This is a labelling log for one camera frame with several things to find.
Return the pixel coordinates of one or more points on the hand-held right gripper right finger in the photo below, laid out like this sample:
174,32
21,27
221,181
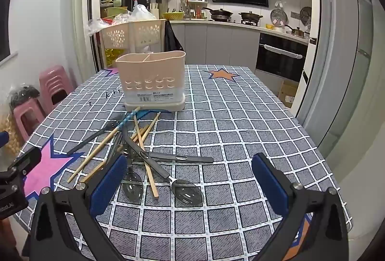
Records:
269,185

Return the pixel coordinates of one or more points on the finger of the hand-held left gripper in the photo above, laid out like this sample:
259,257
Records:
3,138
25,160

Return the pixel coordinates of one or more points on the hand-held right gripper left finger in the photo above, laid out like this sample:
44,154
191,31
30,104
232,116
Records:
109,182

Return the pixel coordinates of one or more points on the blue patterned wooden chopstick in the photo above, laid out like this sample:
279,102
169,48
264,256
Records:
129,118

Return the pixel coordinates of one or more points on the beige plastic utensil holder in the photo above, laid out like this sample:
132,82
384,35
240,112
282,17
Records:
150,68

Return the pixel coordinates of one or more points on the bag of pale yellow balls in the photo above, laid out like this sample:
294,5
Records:
7,131

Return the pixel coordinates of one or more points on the pink plastic stool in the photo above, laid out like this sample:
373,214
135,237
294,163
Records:
55,80
27,116

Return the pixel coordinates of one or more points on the black plastic bag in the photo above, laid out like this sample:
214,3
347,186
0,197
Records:
22,95

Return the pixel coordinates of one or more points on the grey checked star tablecloth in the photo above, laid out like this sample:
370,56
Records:
225,128

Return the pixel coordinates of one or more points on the cardboard box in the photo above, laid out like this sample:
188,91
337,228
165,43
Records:
288,94

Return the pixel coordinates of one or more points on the black built-in oven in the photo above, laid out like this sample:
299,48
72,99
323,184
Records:
281,59

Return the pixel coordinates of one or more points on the gold foil wrapping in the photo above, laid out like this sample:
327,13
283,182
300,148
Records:
112,54

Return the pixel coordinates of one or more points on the clear crumpled plastic bag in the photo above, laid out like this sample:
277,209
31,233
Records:
96,26

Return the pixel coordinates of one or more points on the sliding glass door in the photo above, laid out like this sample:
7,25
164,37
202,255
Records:
337,53

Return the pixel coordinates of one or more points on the cream perforated plastic basket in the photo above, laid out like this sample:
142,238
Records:
132,35

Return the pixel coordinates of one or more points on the grey lower kitchen cabinets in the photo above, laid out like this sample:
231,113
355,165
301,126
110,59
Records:
216,42

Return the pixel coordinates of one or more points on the small steel pot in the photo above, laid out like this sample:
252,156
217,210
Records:
297,32

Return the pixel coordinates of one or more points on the yellow bowl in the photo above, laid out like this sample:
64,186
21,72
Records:
269,26

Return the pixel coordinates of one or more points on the black garment on basket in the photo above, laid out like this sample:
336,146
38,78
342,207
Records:
173,36

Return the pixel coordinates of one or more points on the round metal steamer rack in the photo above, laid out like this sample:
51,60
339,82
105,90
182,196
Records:
279,17

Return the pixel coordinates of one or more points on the green plastic basin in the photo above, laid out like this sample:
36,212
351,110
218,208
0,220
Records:
115,11

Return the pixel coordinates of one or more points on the dark pan with lid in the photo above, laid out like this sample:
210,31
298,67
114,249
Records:
250,16

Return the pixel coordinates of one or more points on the white plastic bag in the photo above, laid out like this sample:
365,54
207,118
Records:
140,12

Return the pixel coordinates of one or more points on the round dark hanging trivet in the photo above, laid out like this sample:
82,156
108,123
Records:
305,15

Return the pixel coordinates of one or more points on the beige knife block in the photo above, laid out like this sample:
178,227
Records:
154,11

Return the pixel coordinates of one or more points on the green colander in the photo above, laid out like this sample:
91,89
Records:
173,16

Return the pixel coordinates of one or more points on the green plastic cup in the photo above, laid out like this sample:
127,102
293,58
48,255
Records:
117,1

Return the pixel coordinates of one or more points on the black wok with lid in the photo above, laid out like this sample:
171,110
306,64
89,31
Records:
221,13

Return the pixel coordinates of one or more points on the spray bottle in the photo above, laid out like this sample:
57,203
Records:
134,3

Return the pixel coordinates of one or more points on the spice rack with bottles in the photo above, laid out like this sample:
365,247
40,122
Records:
195,8

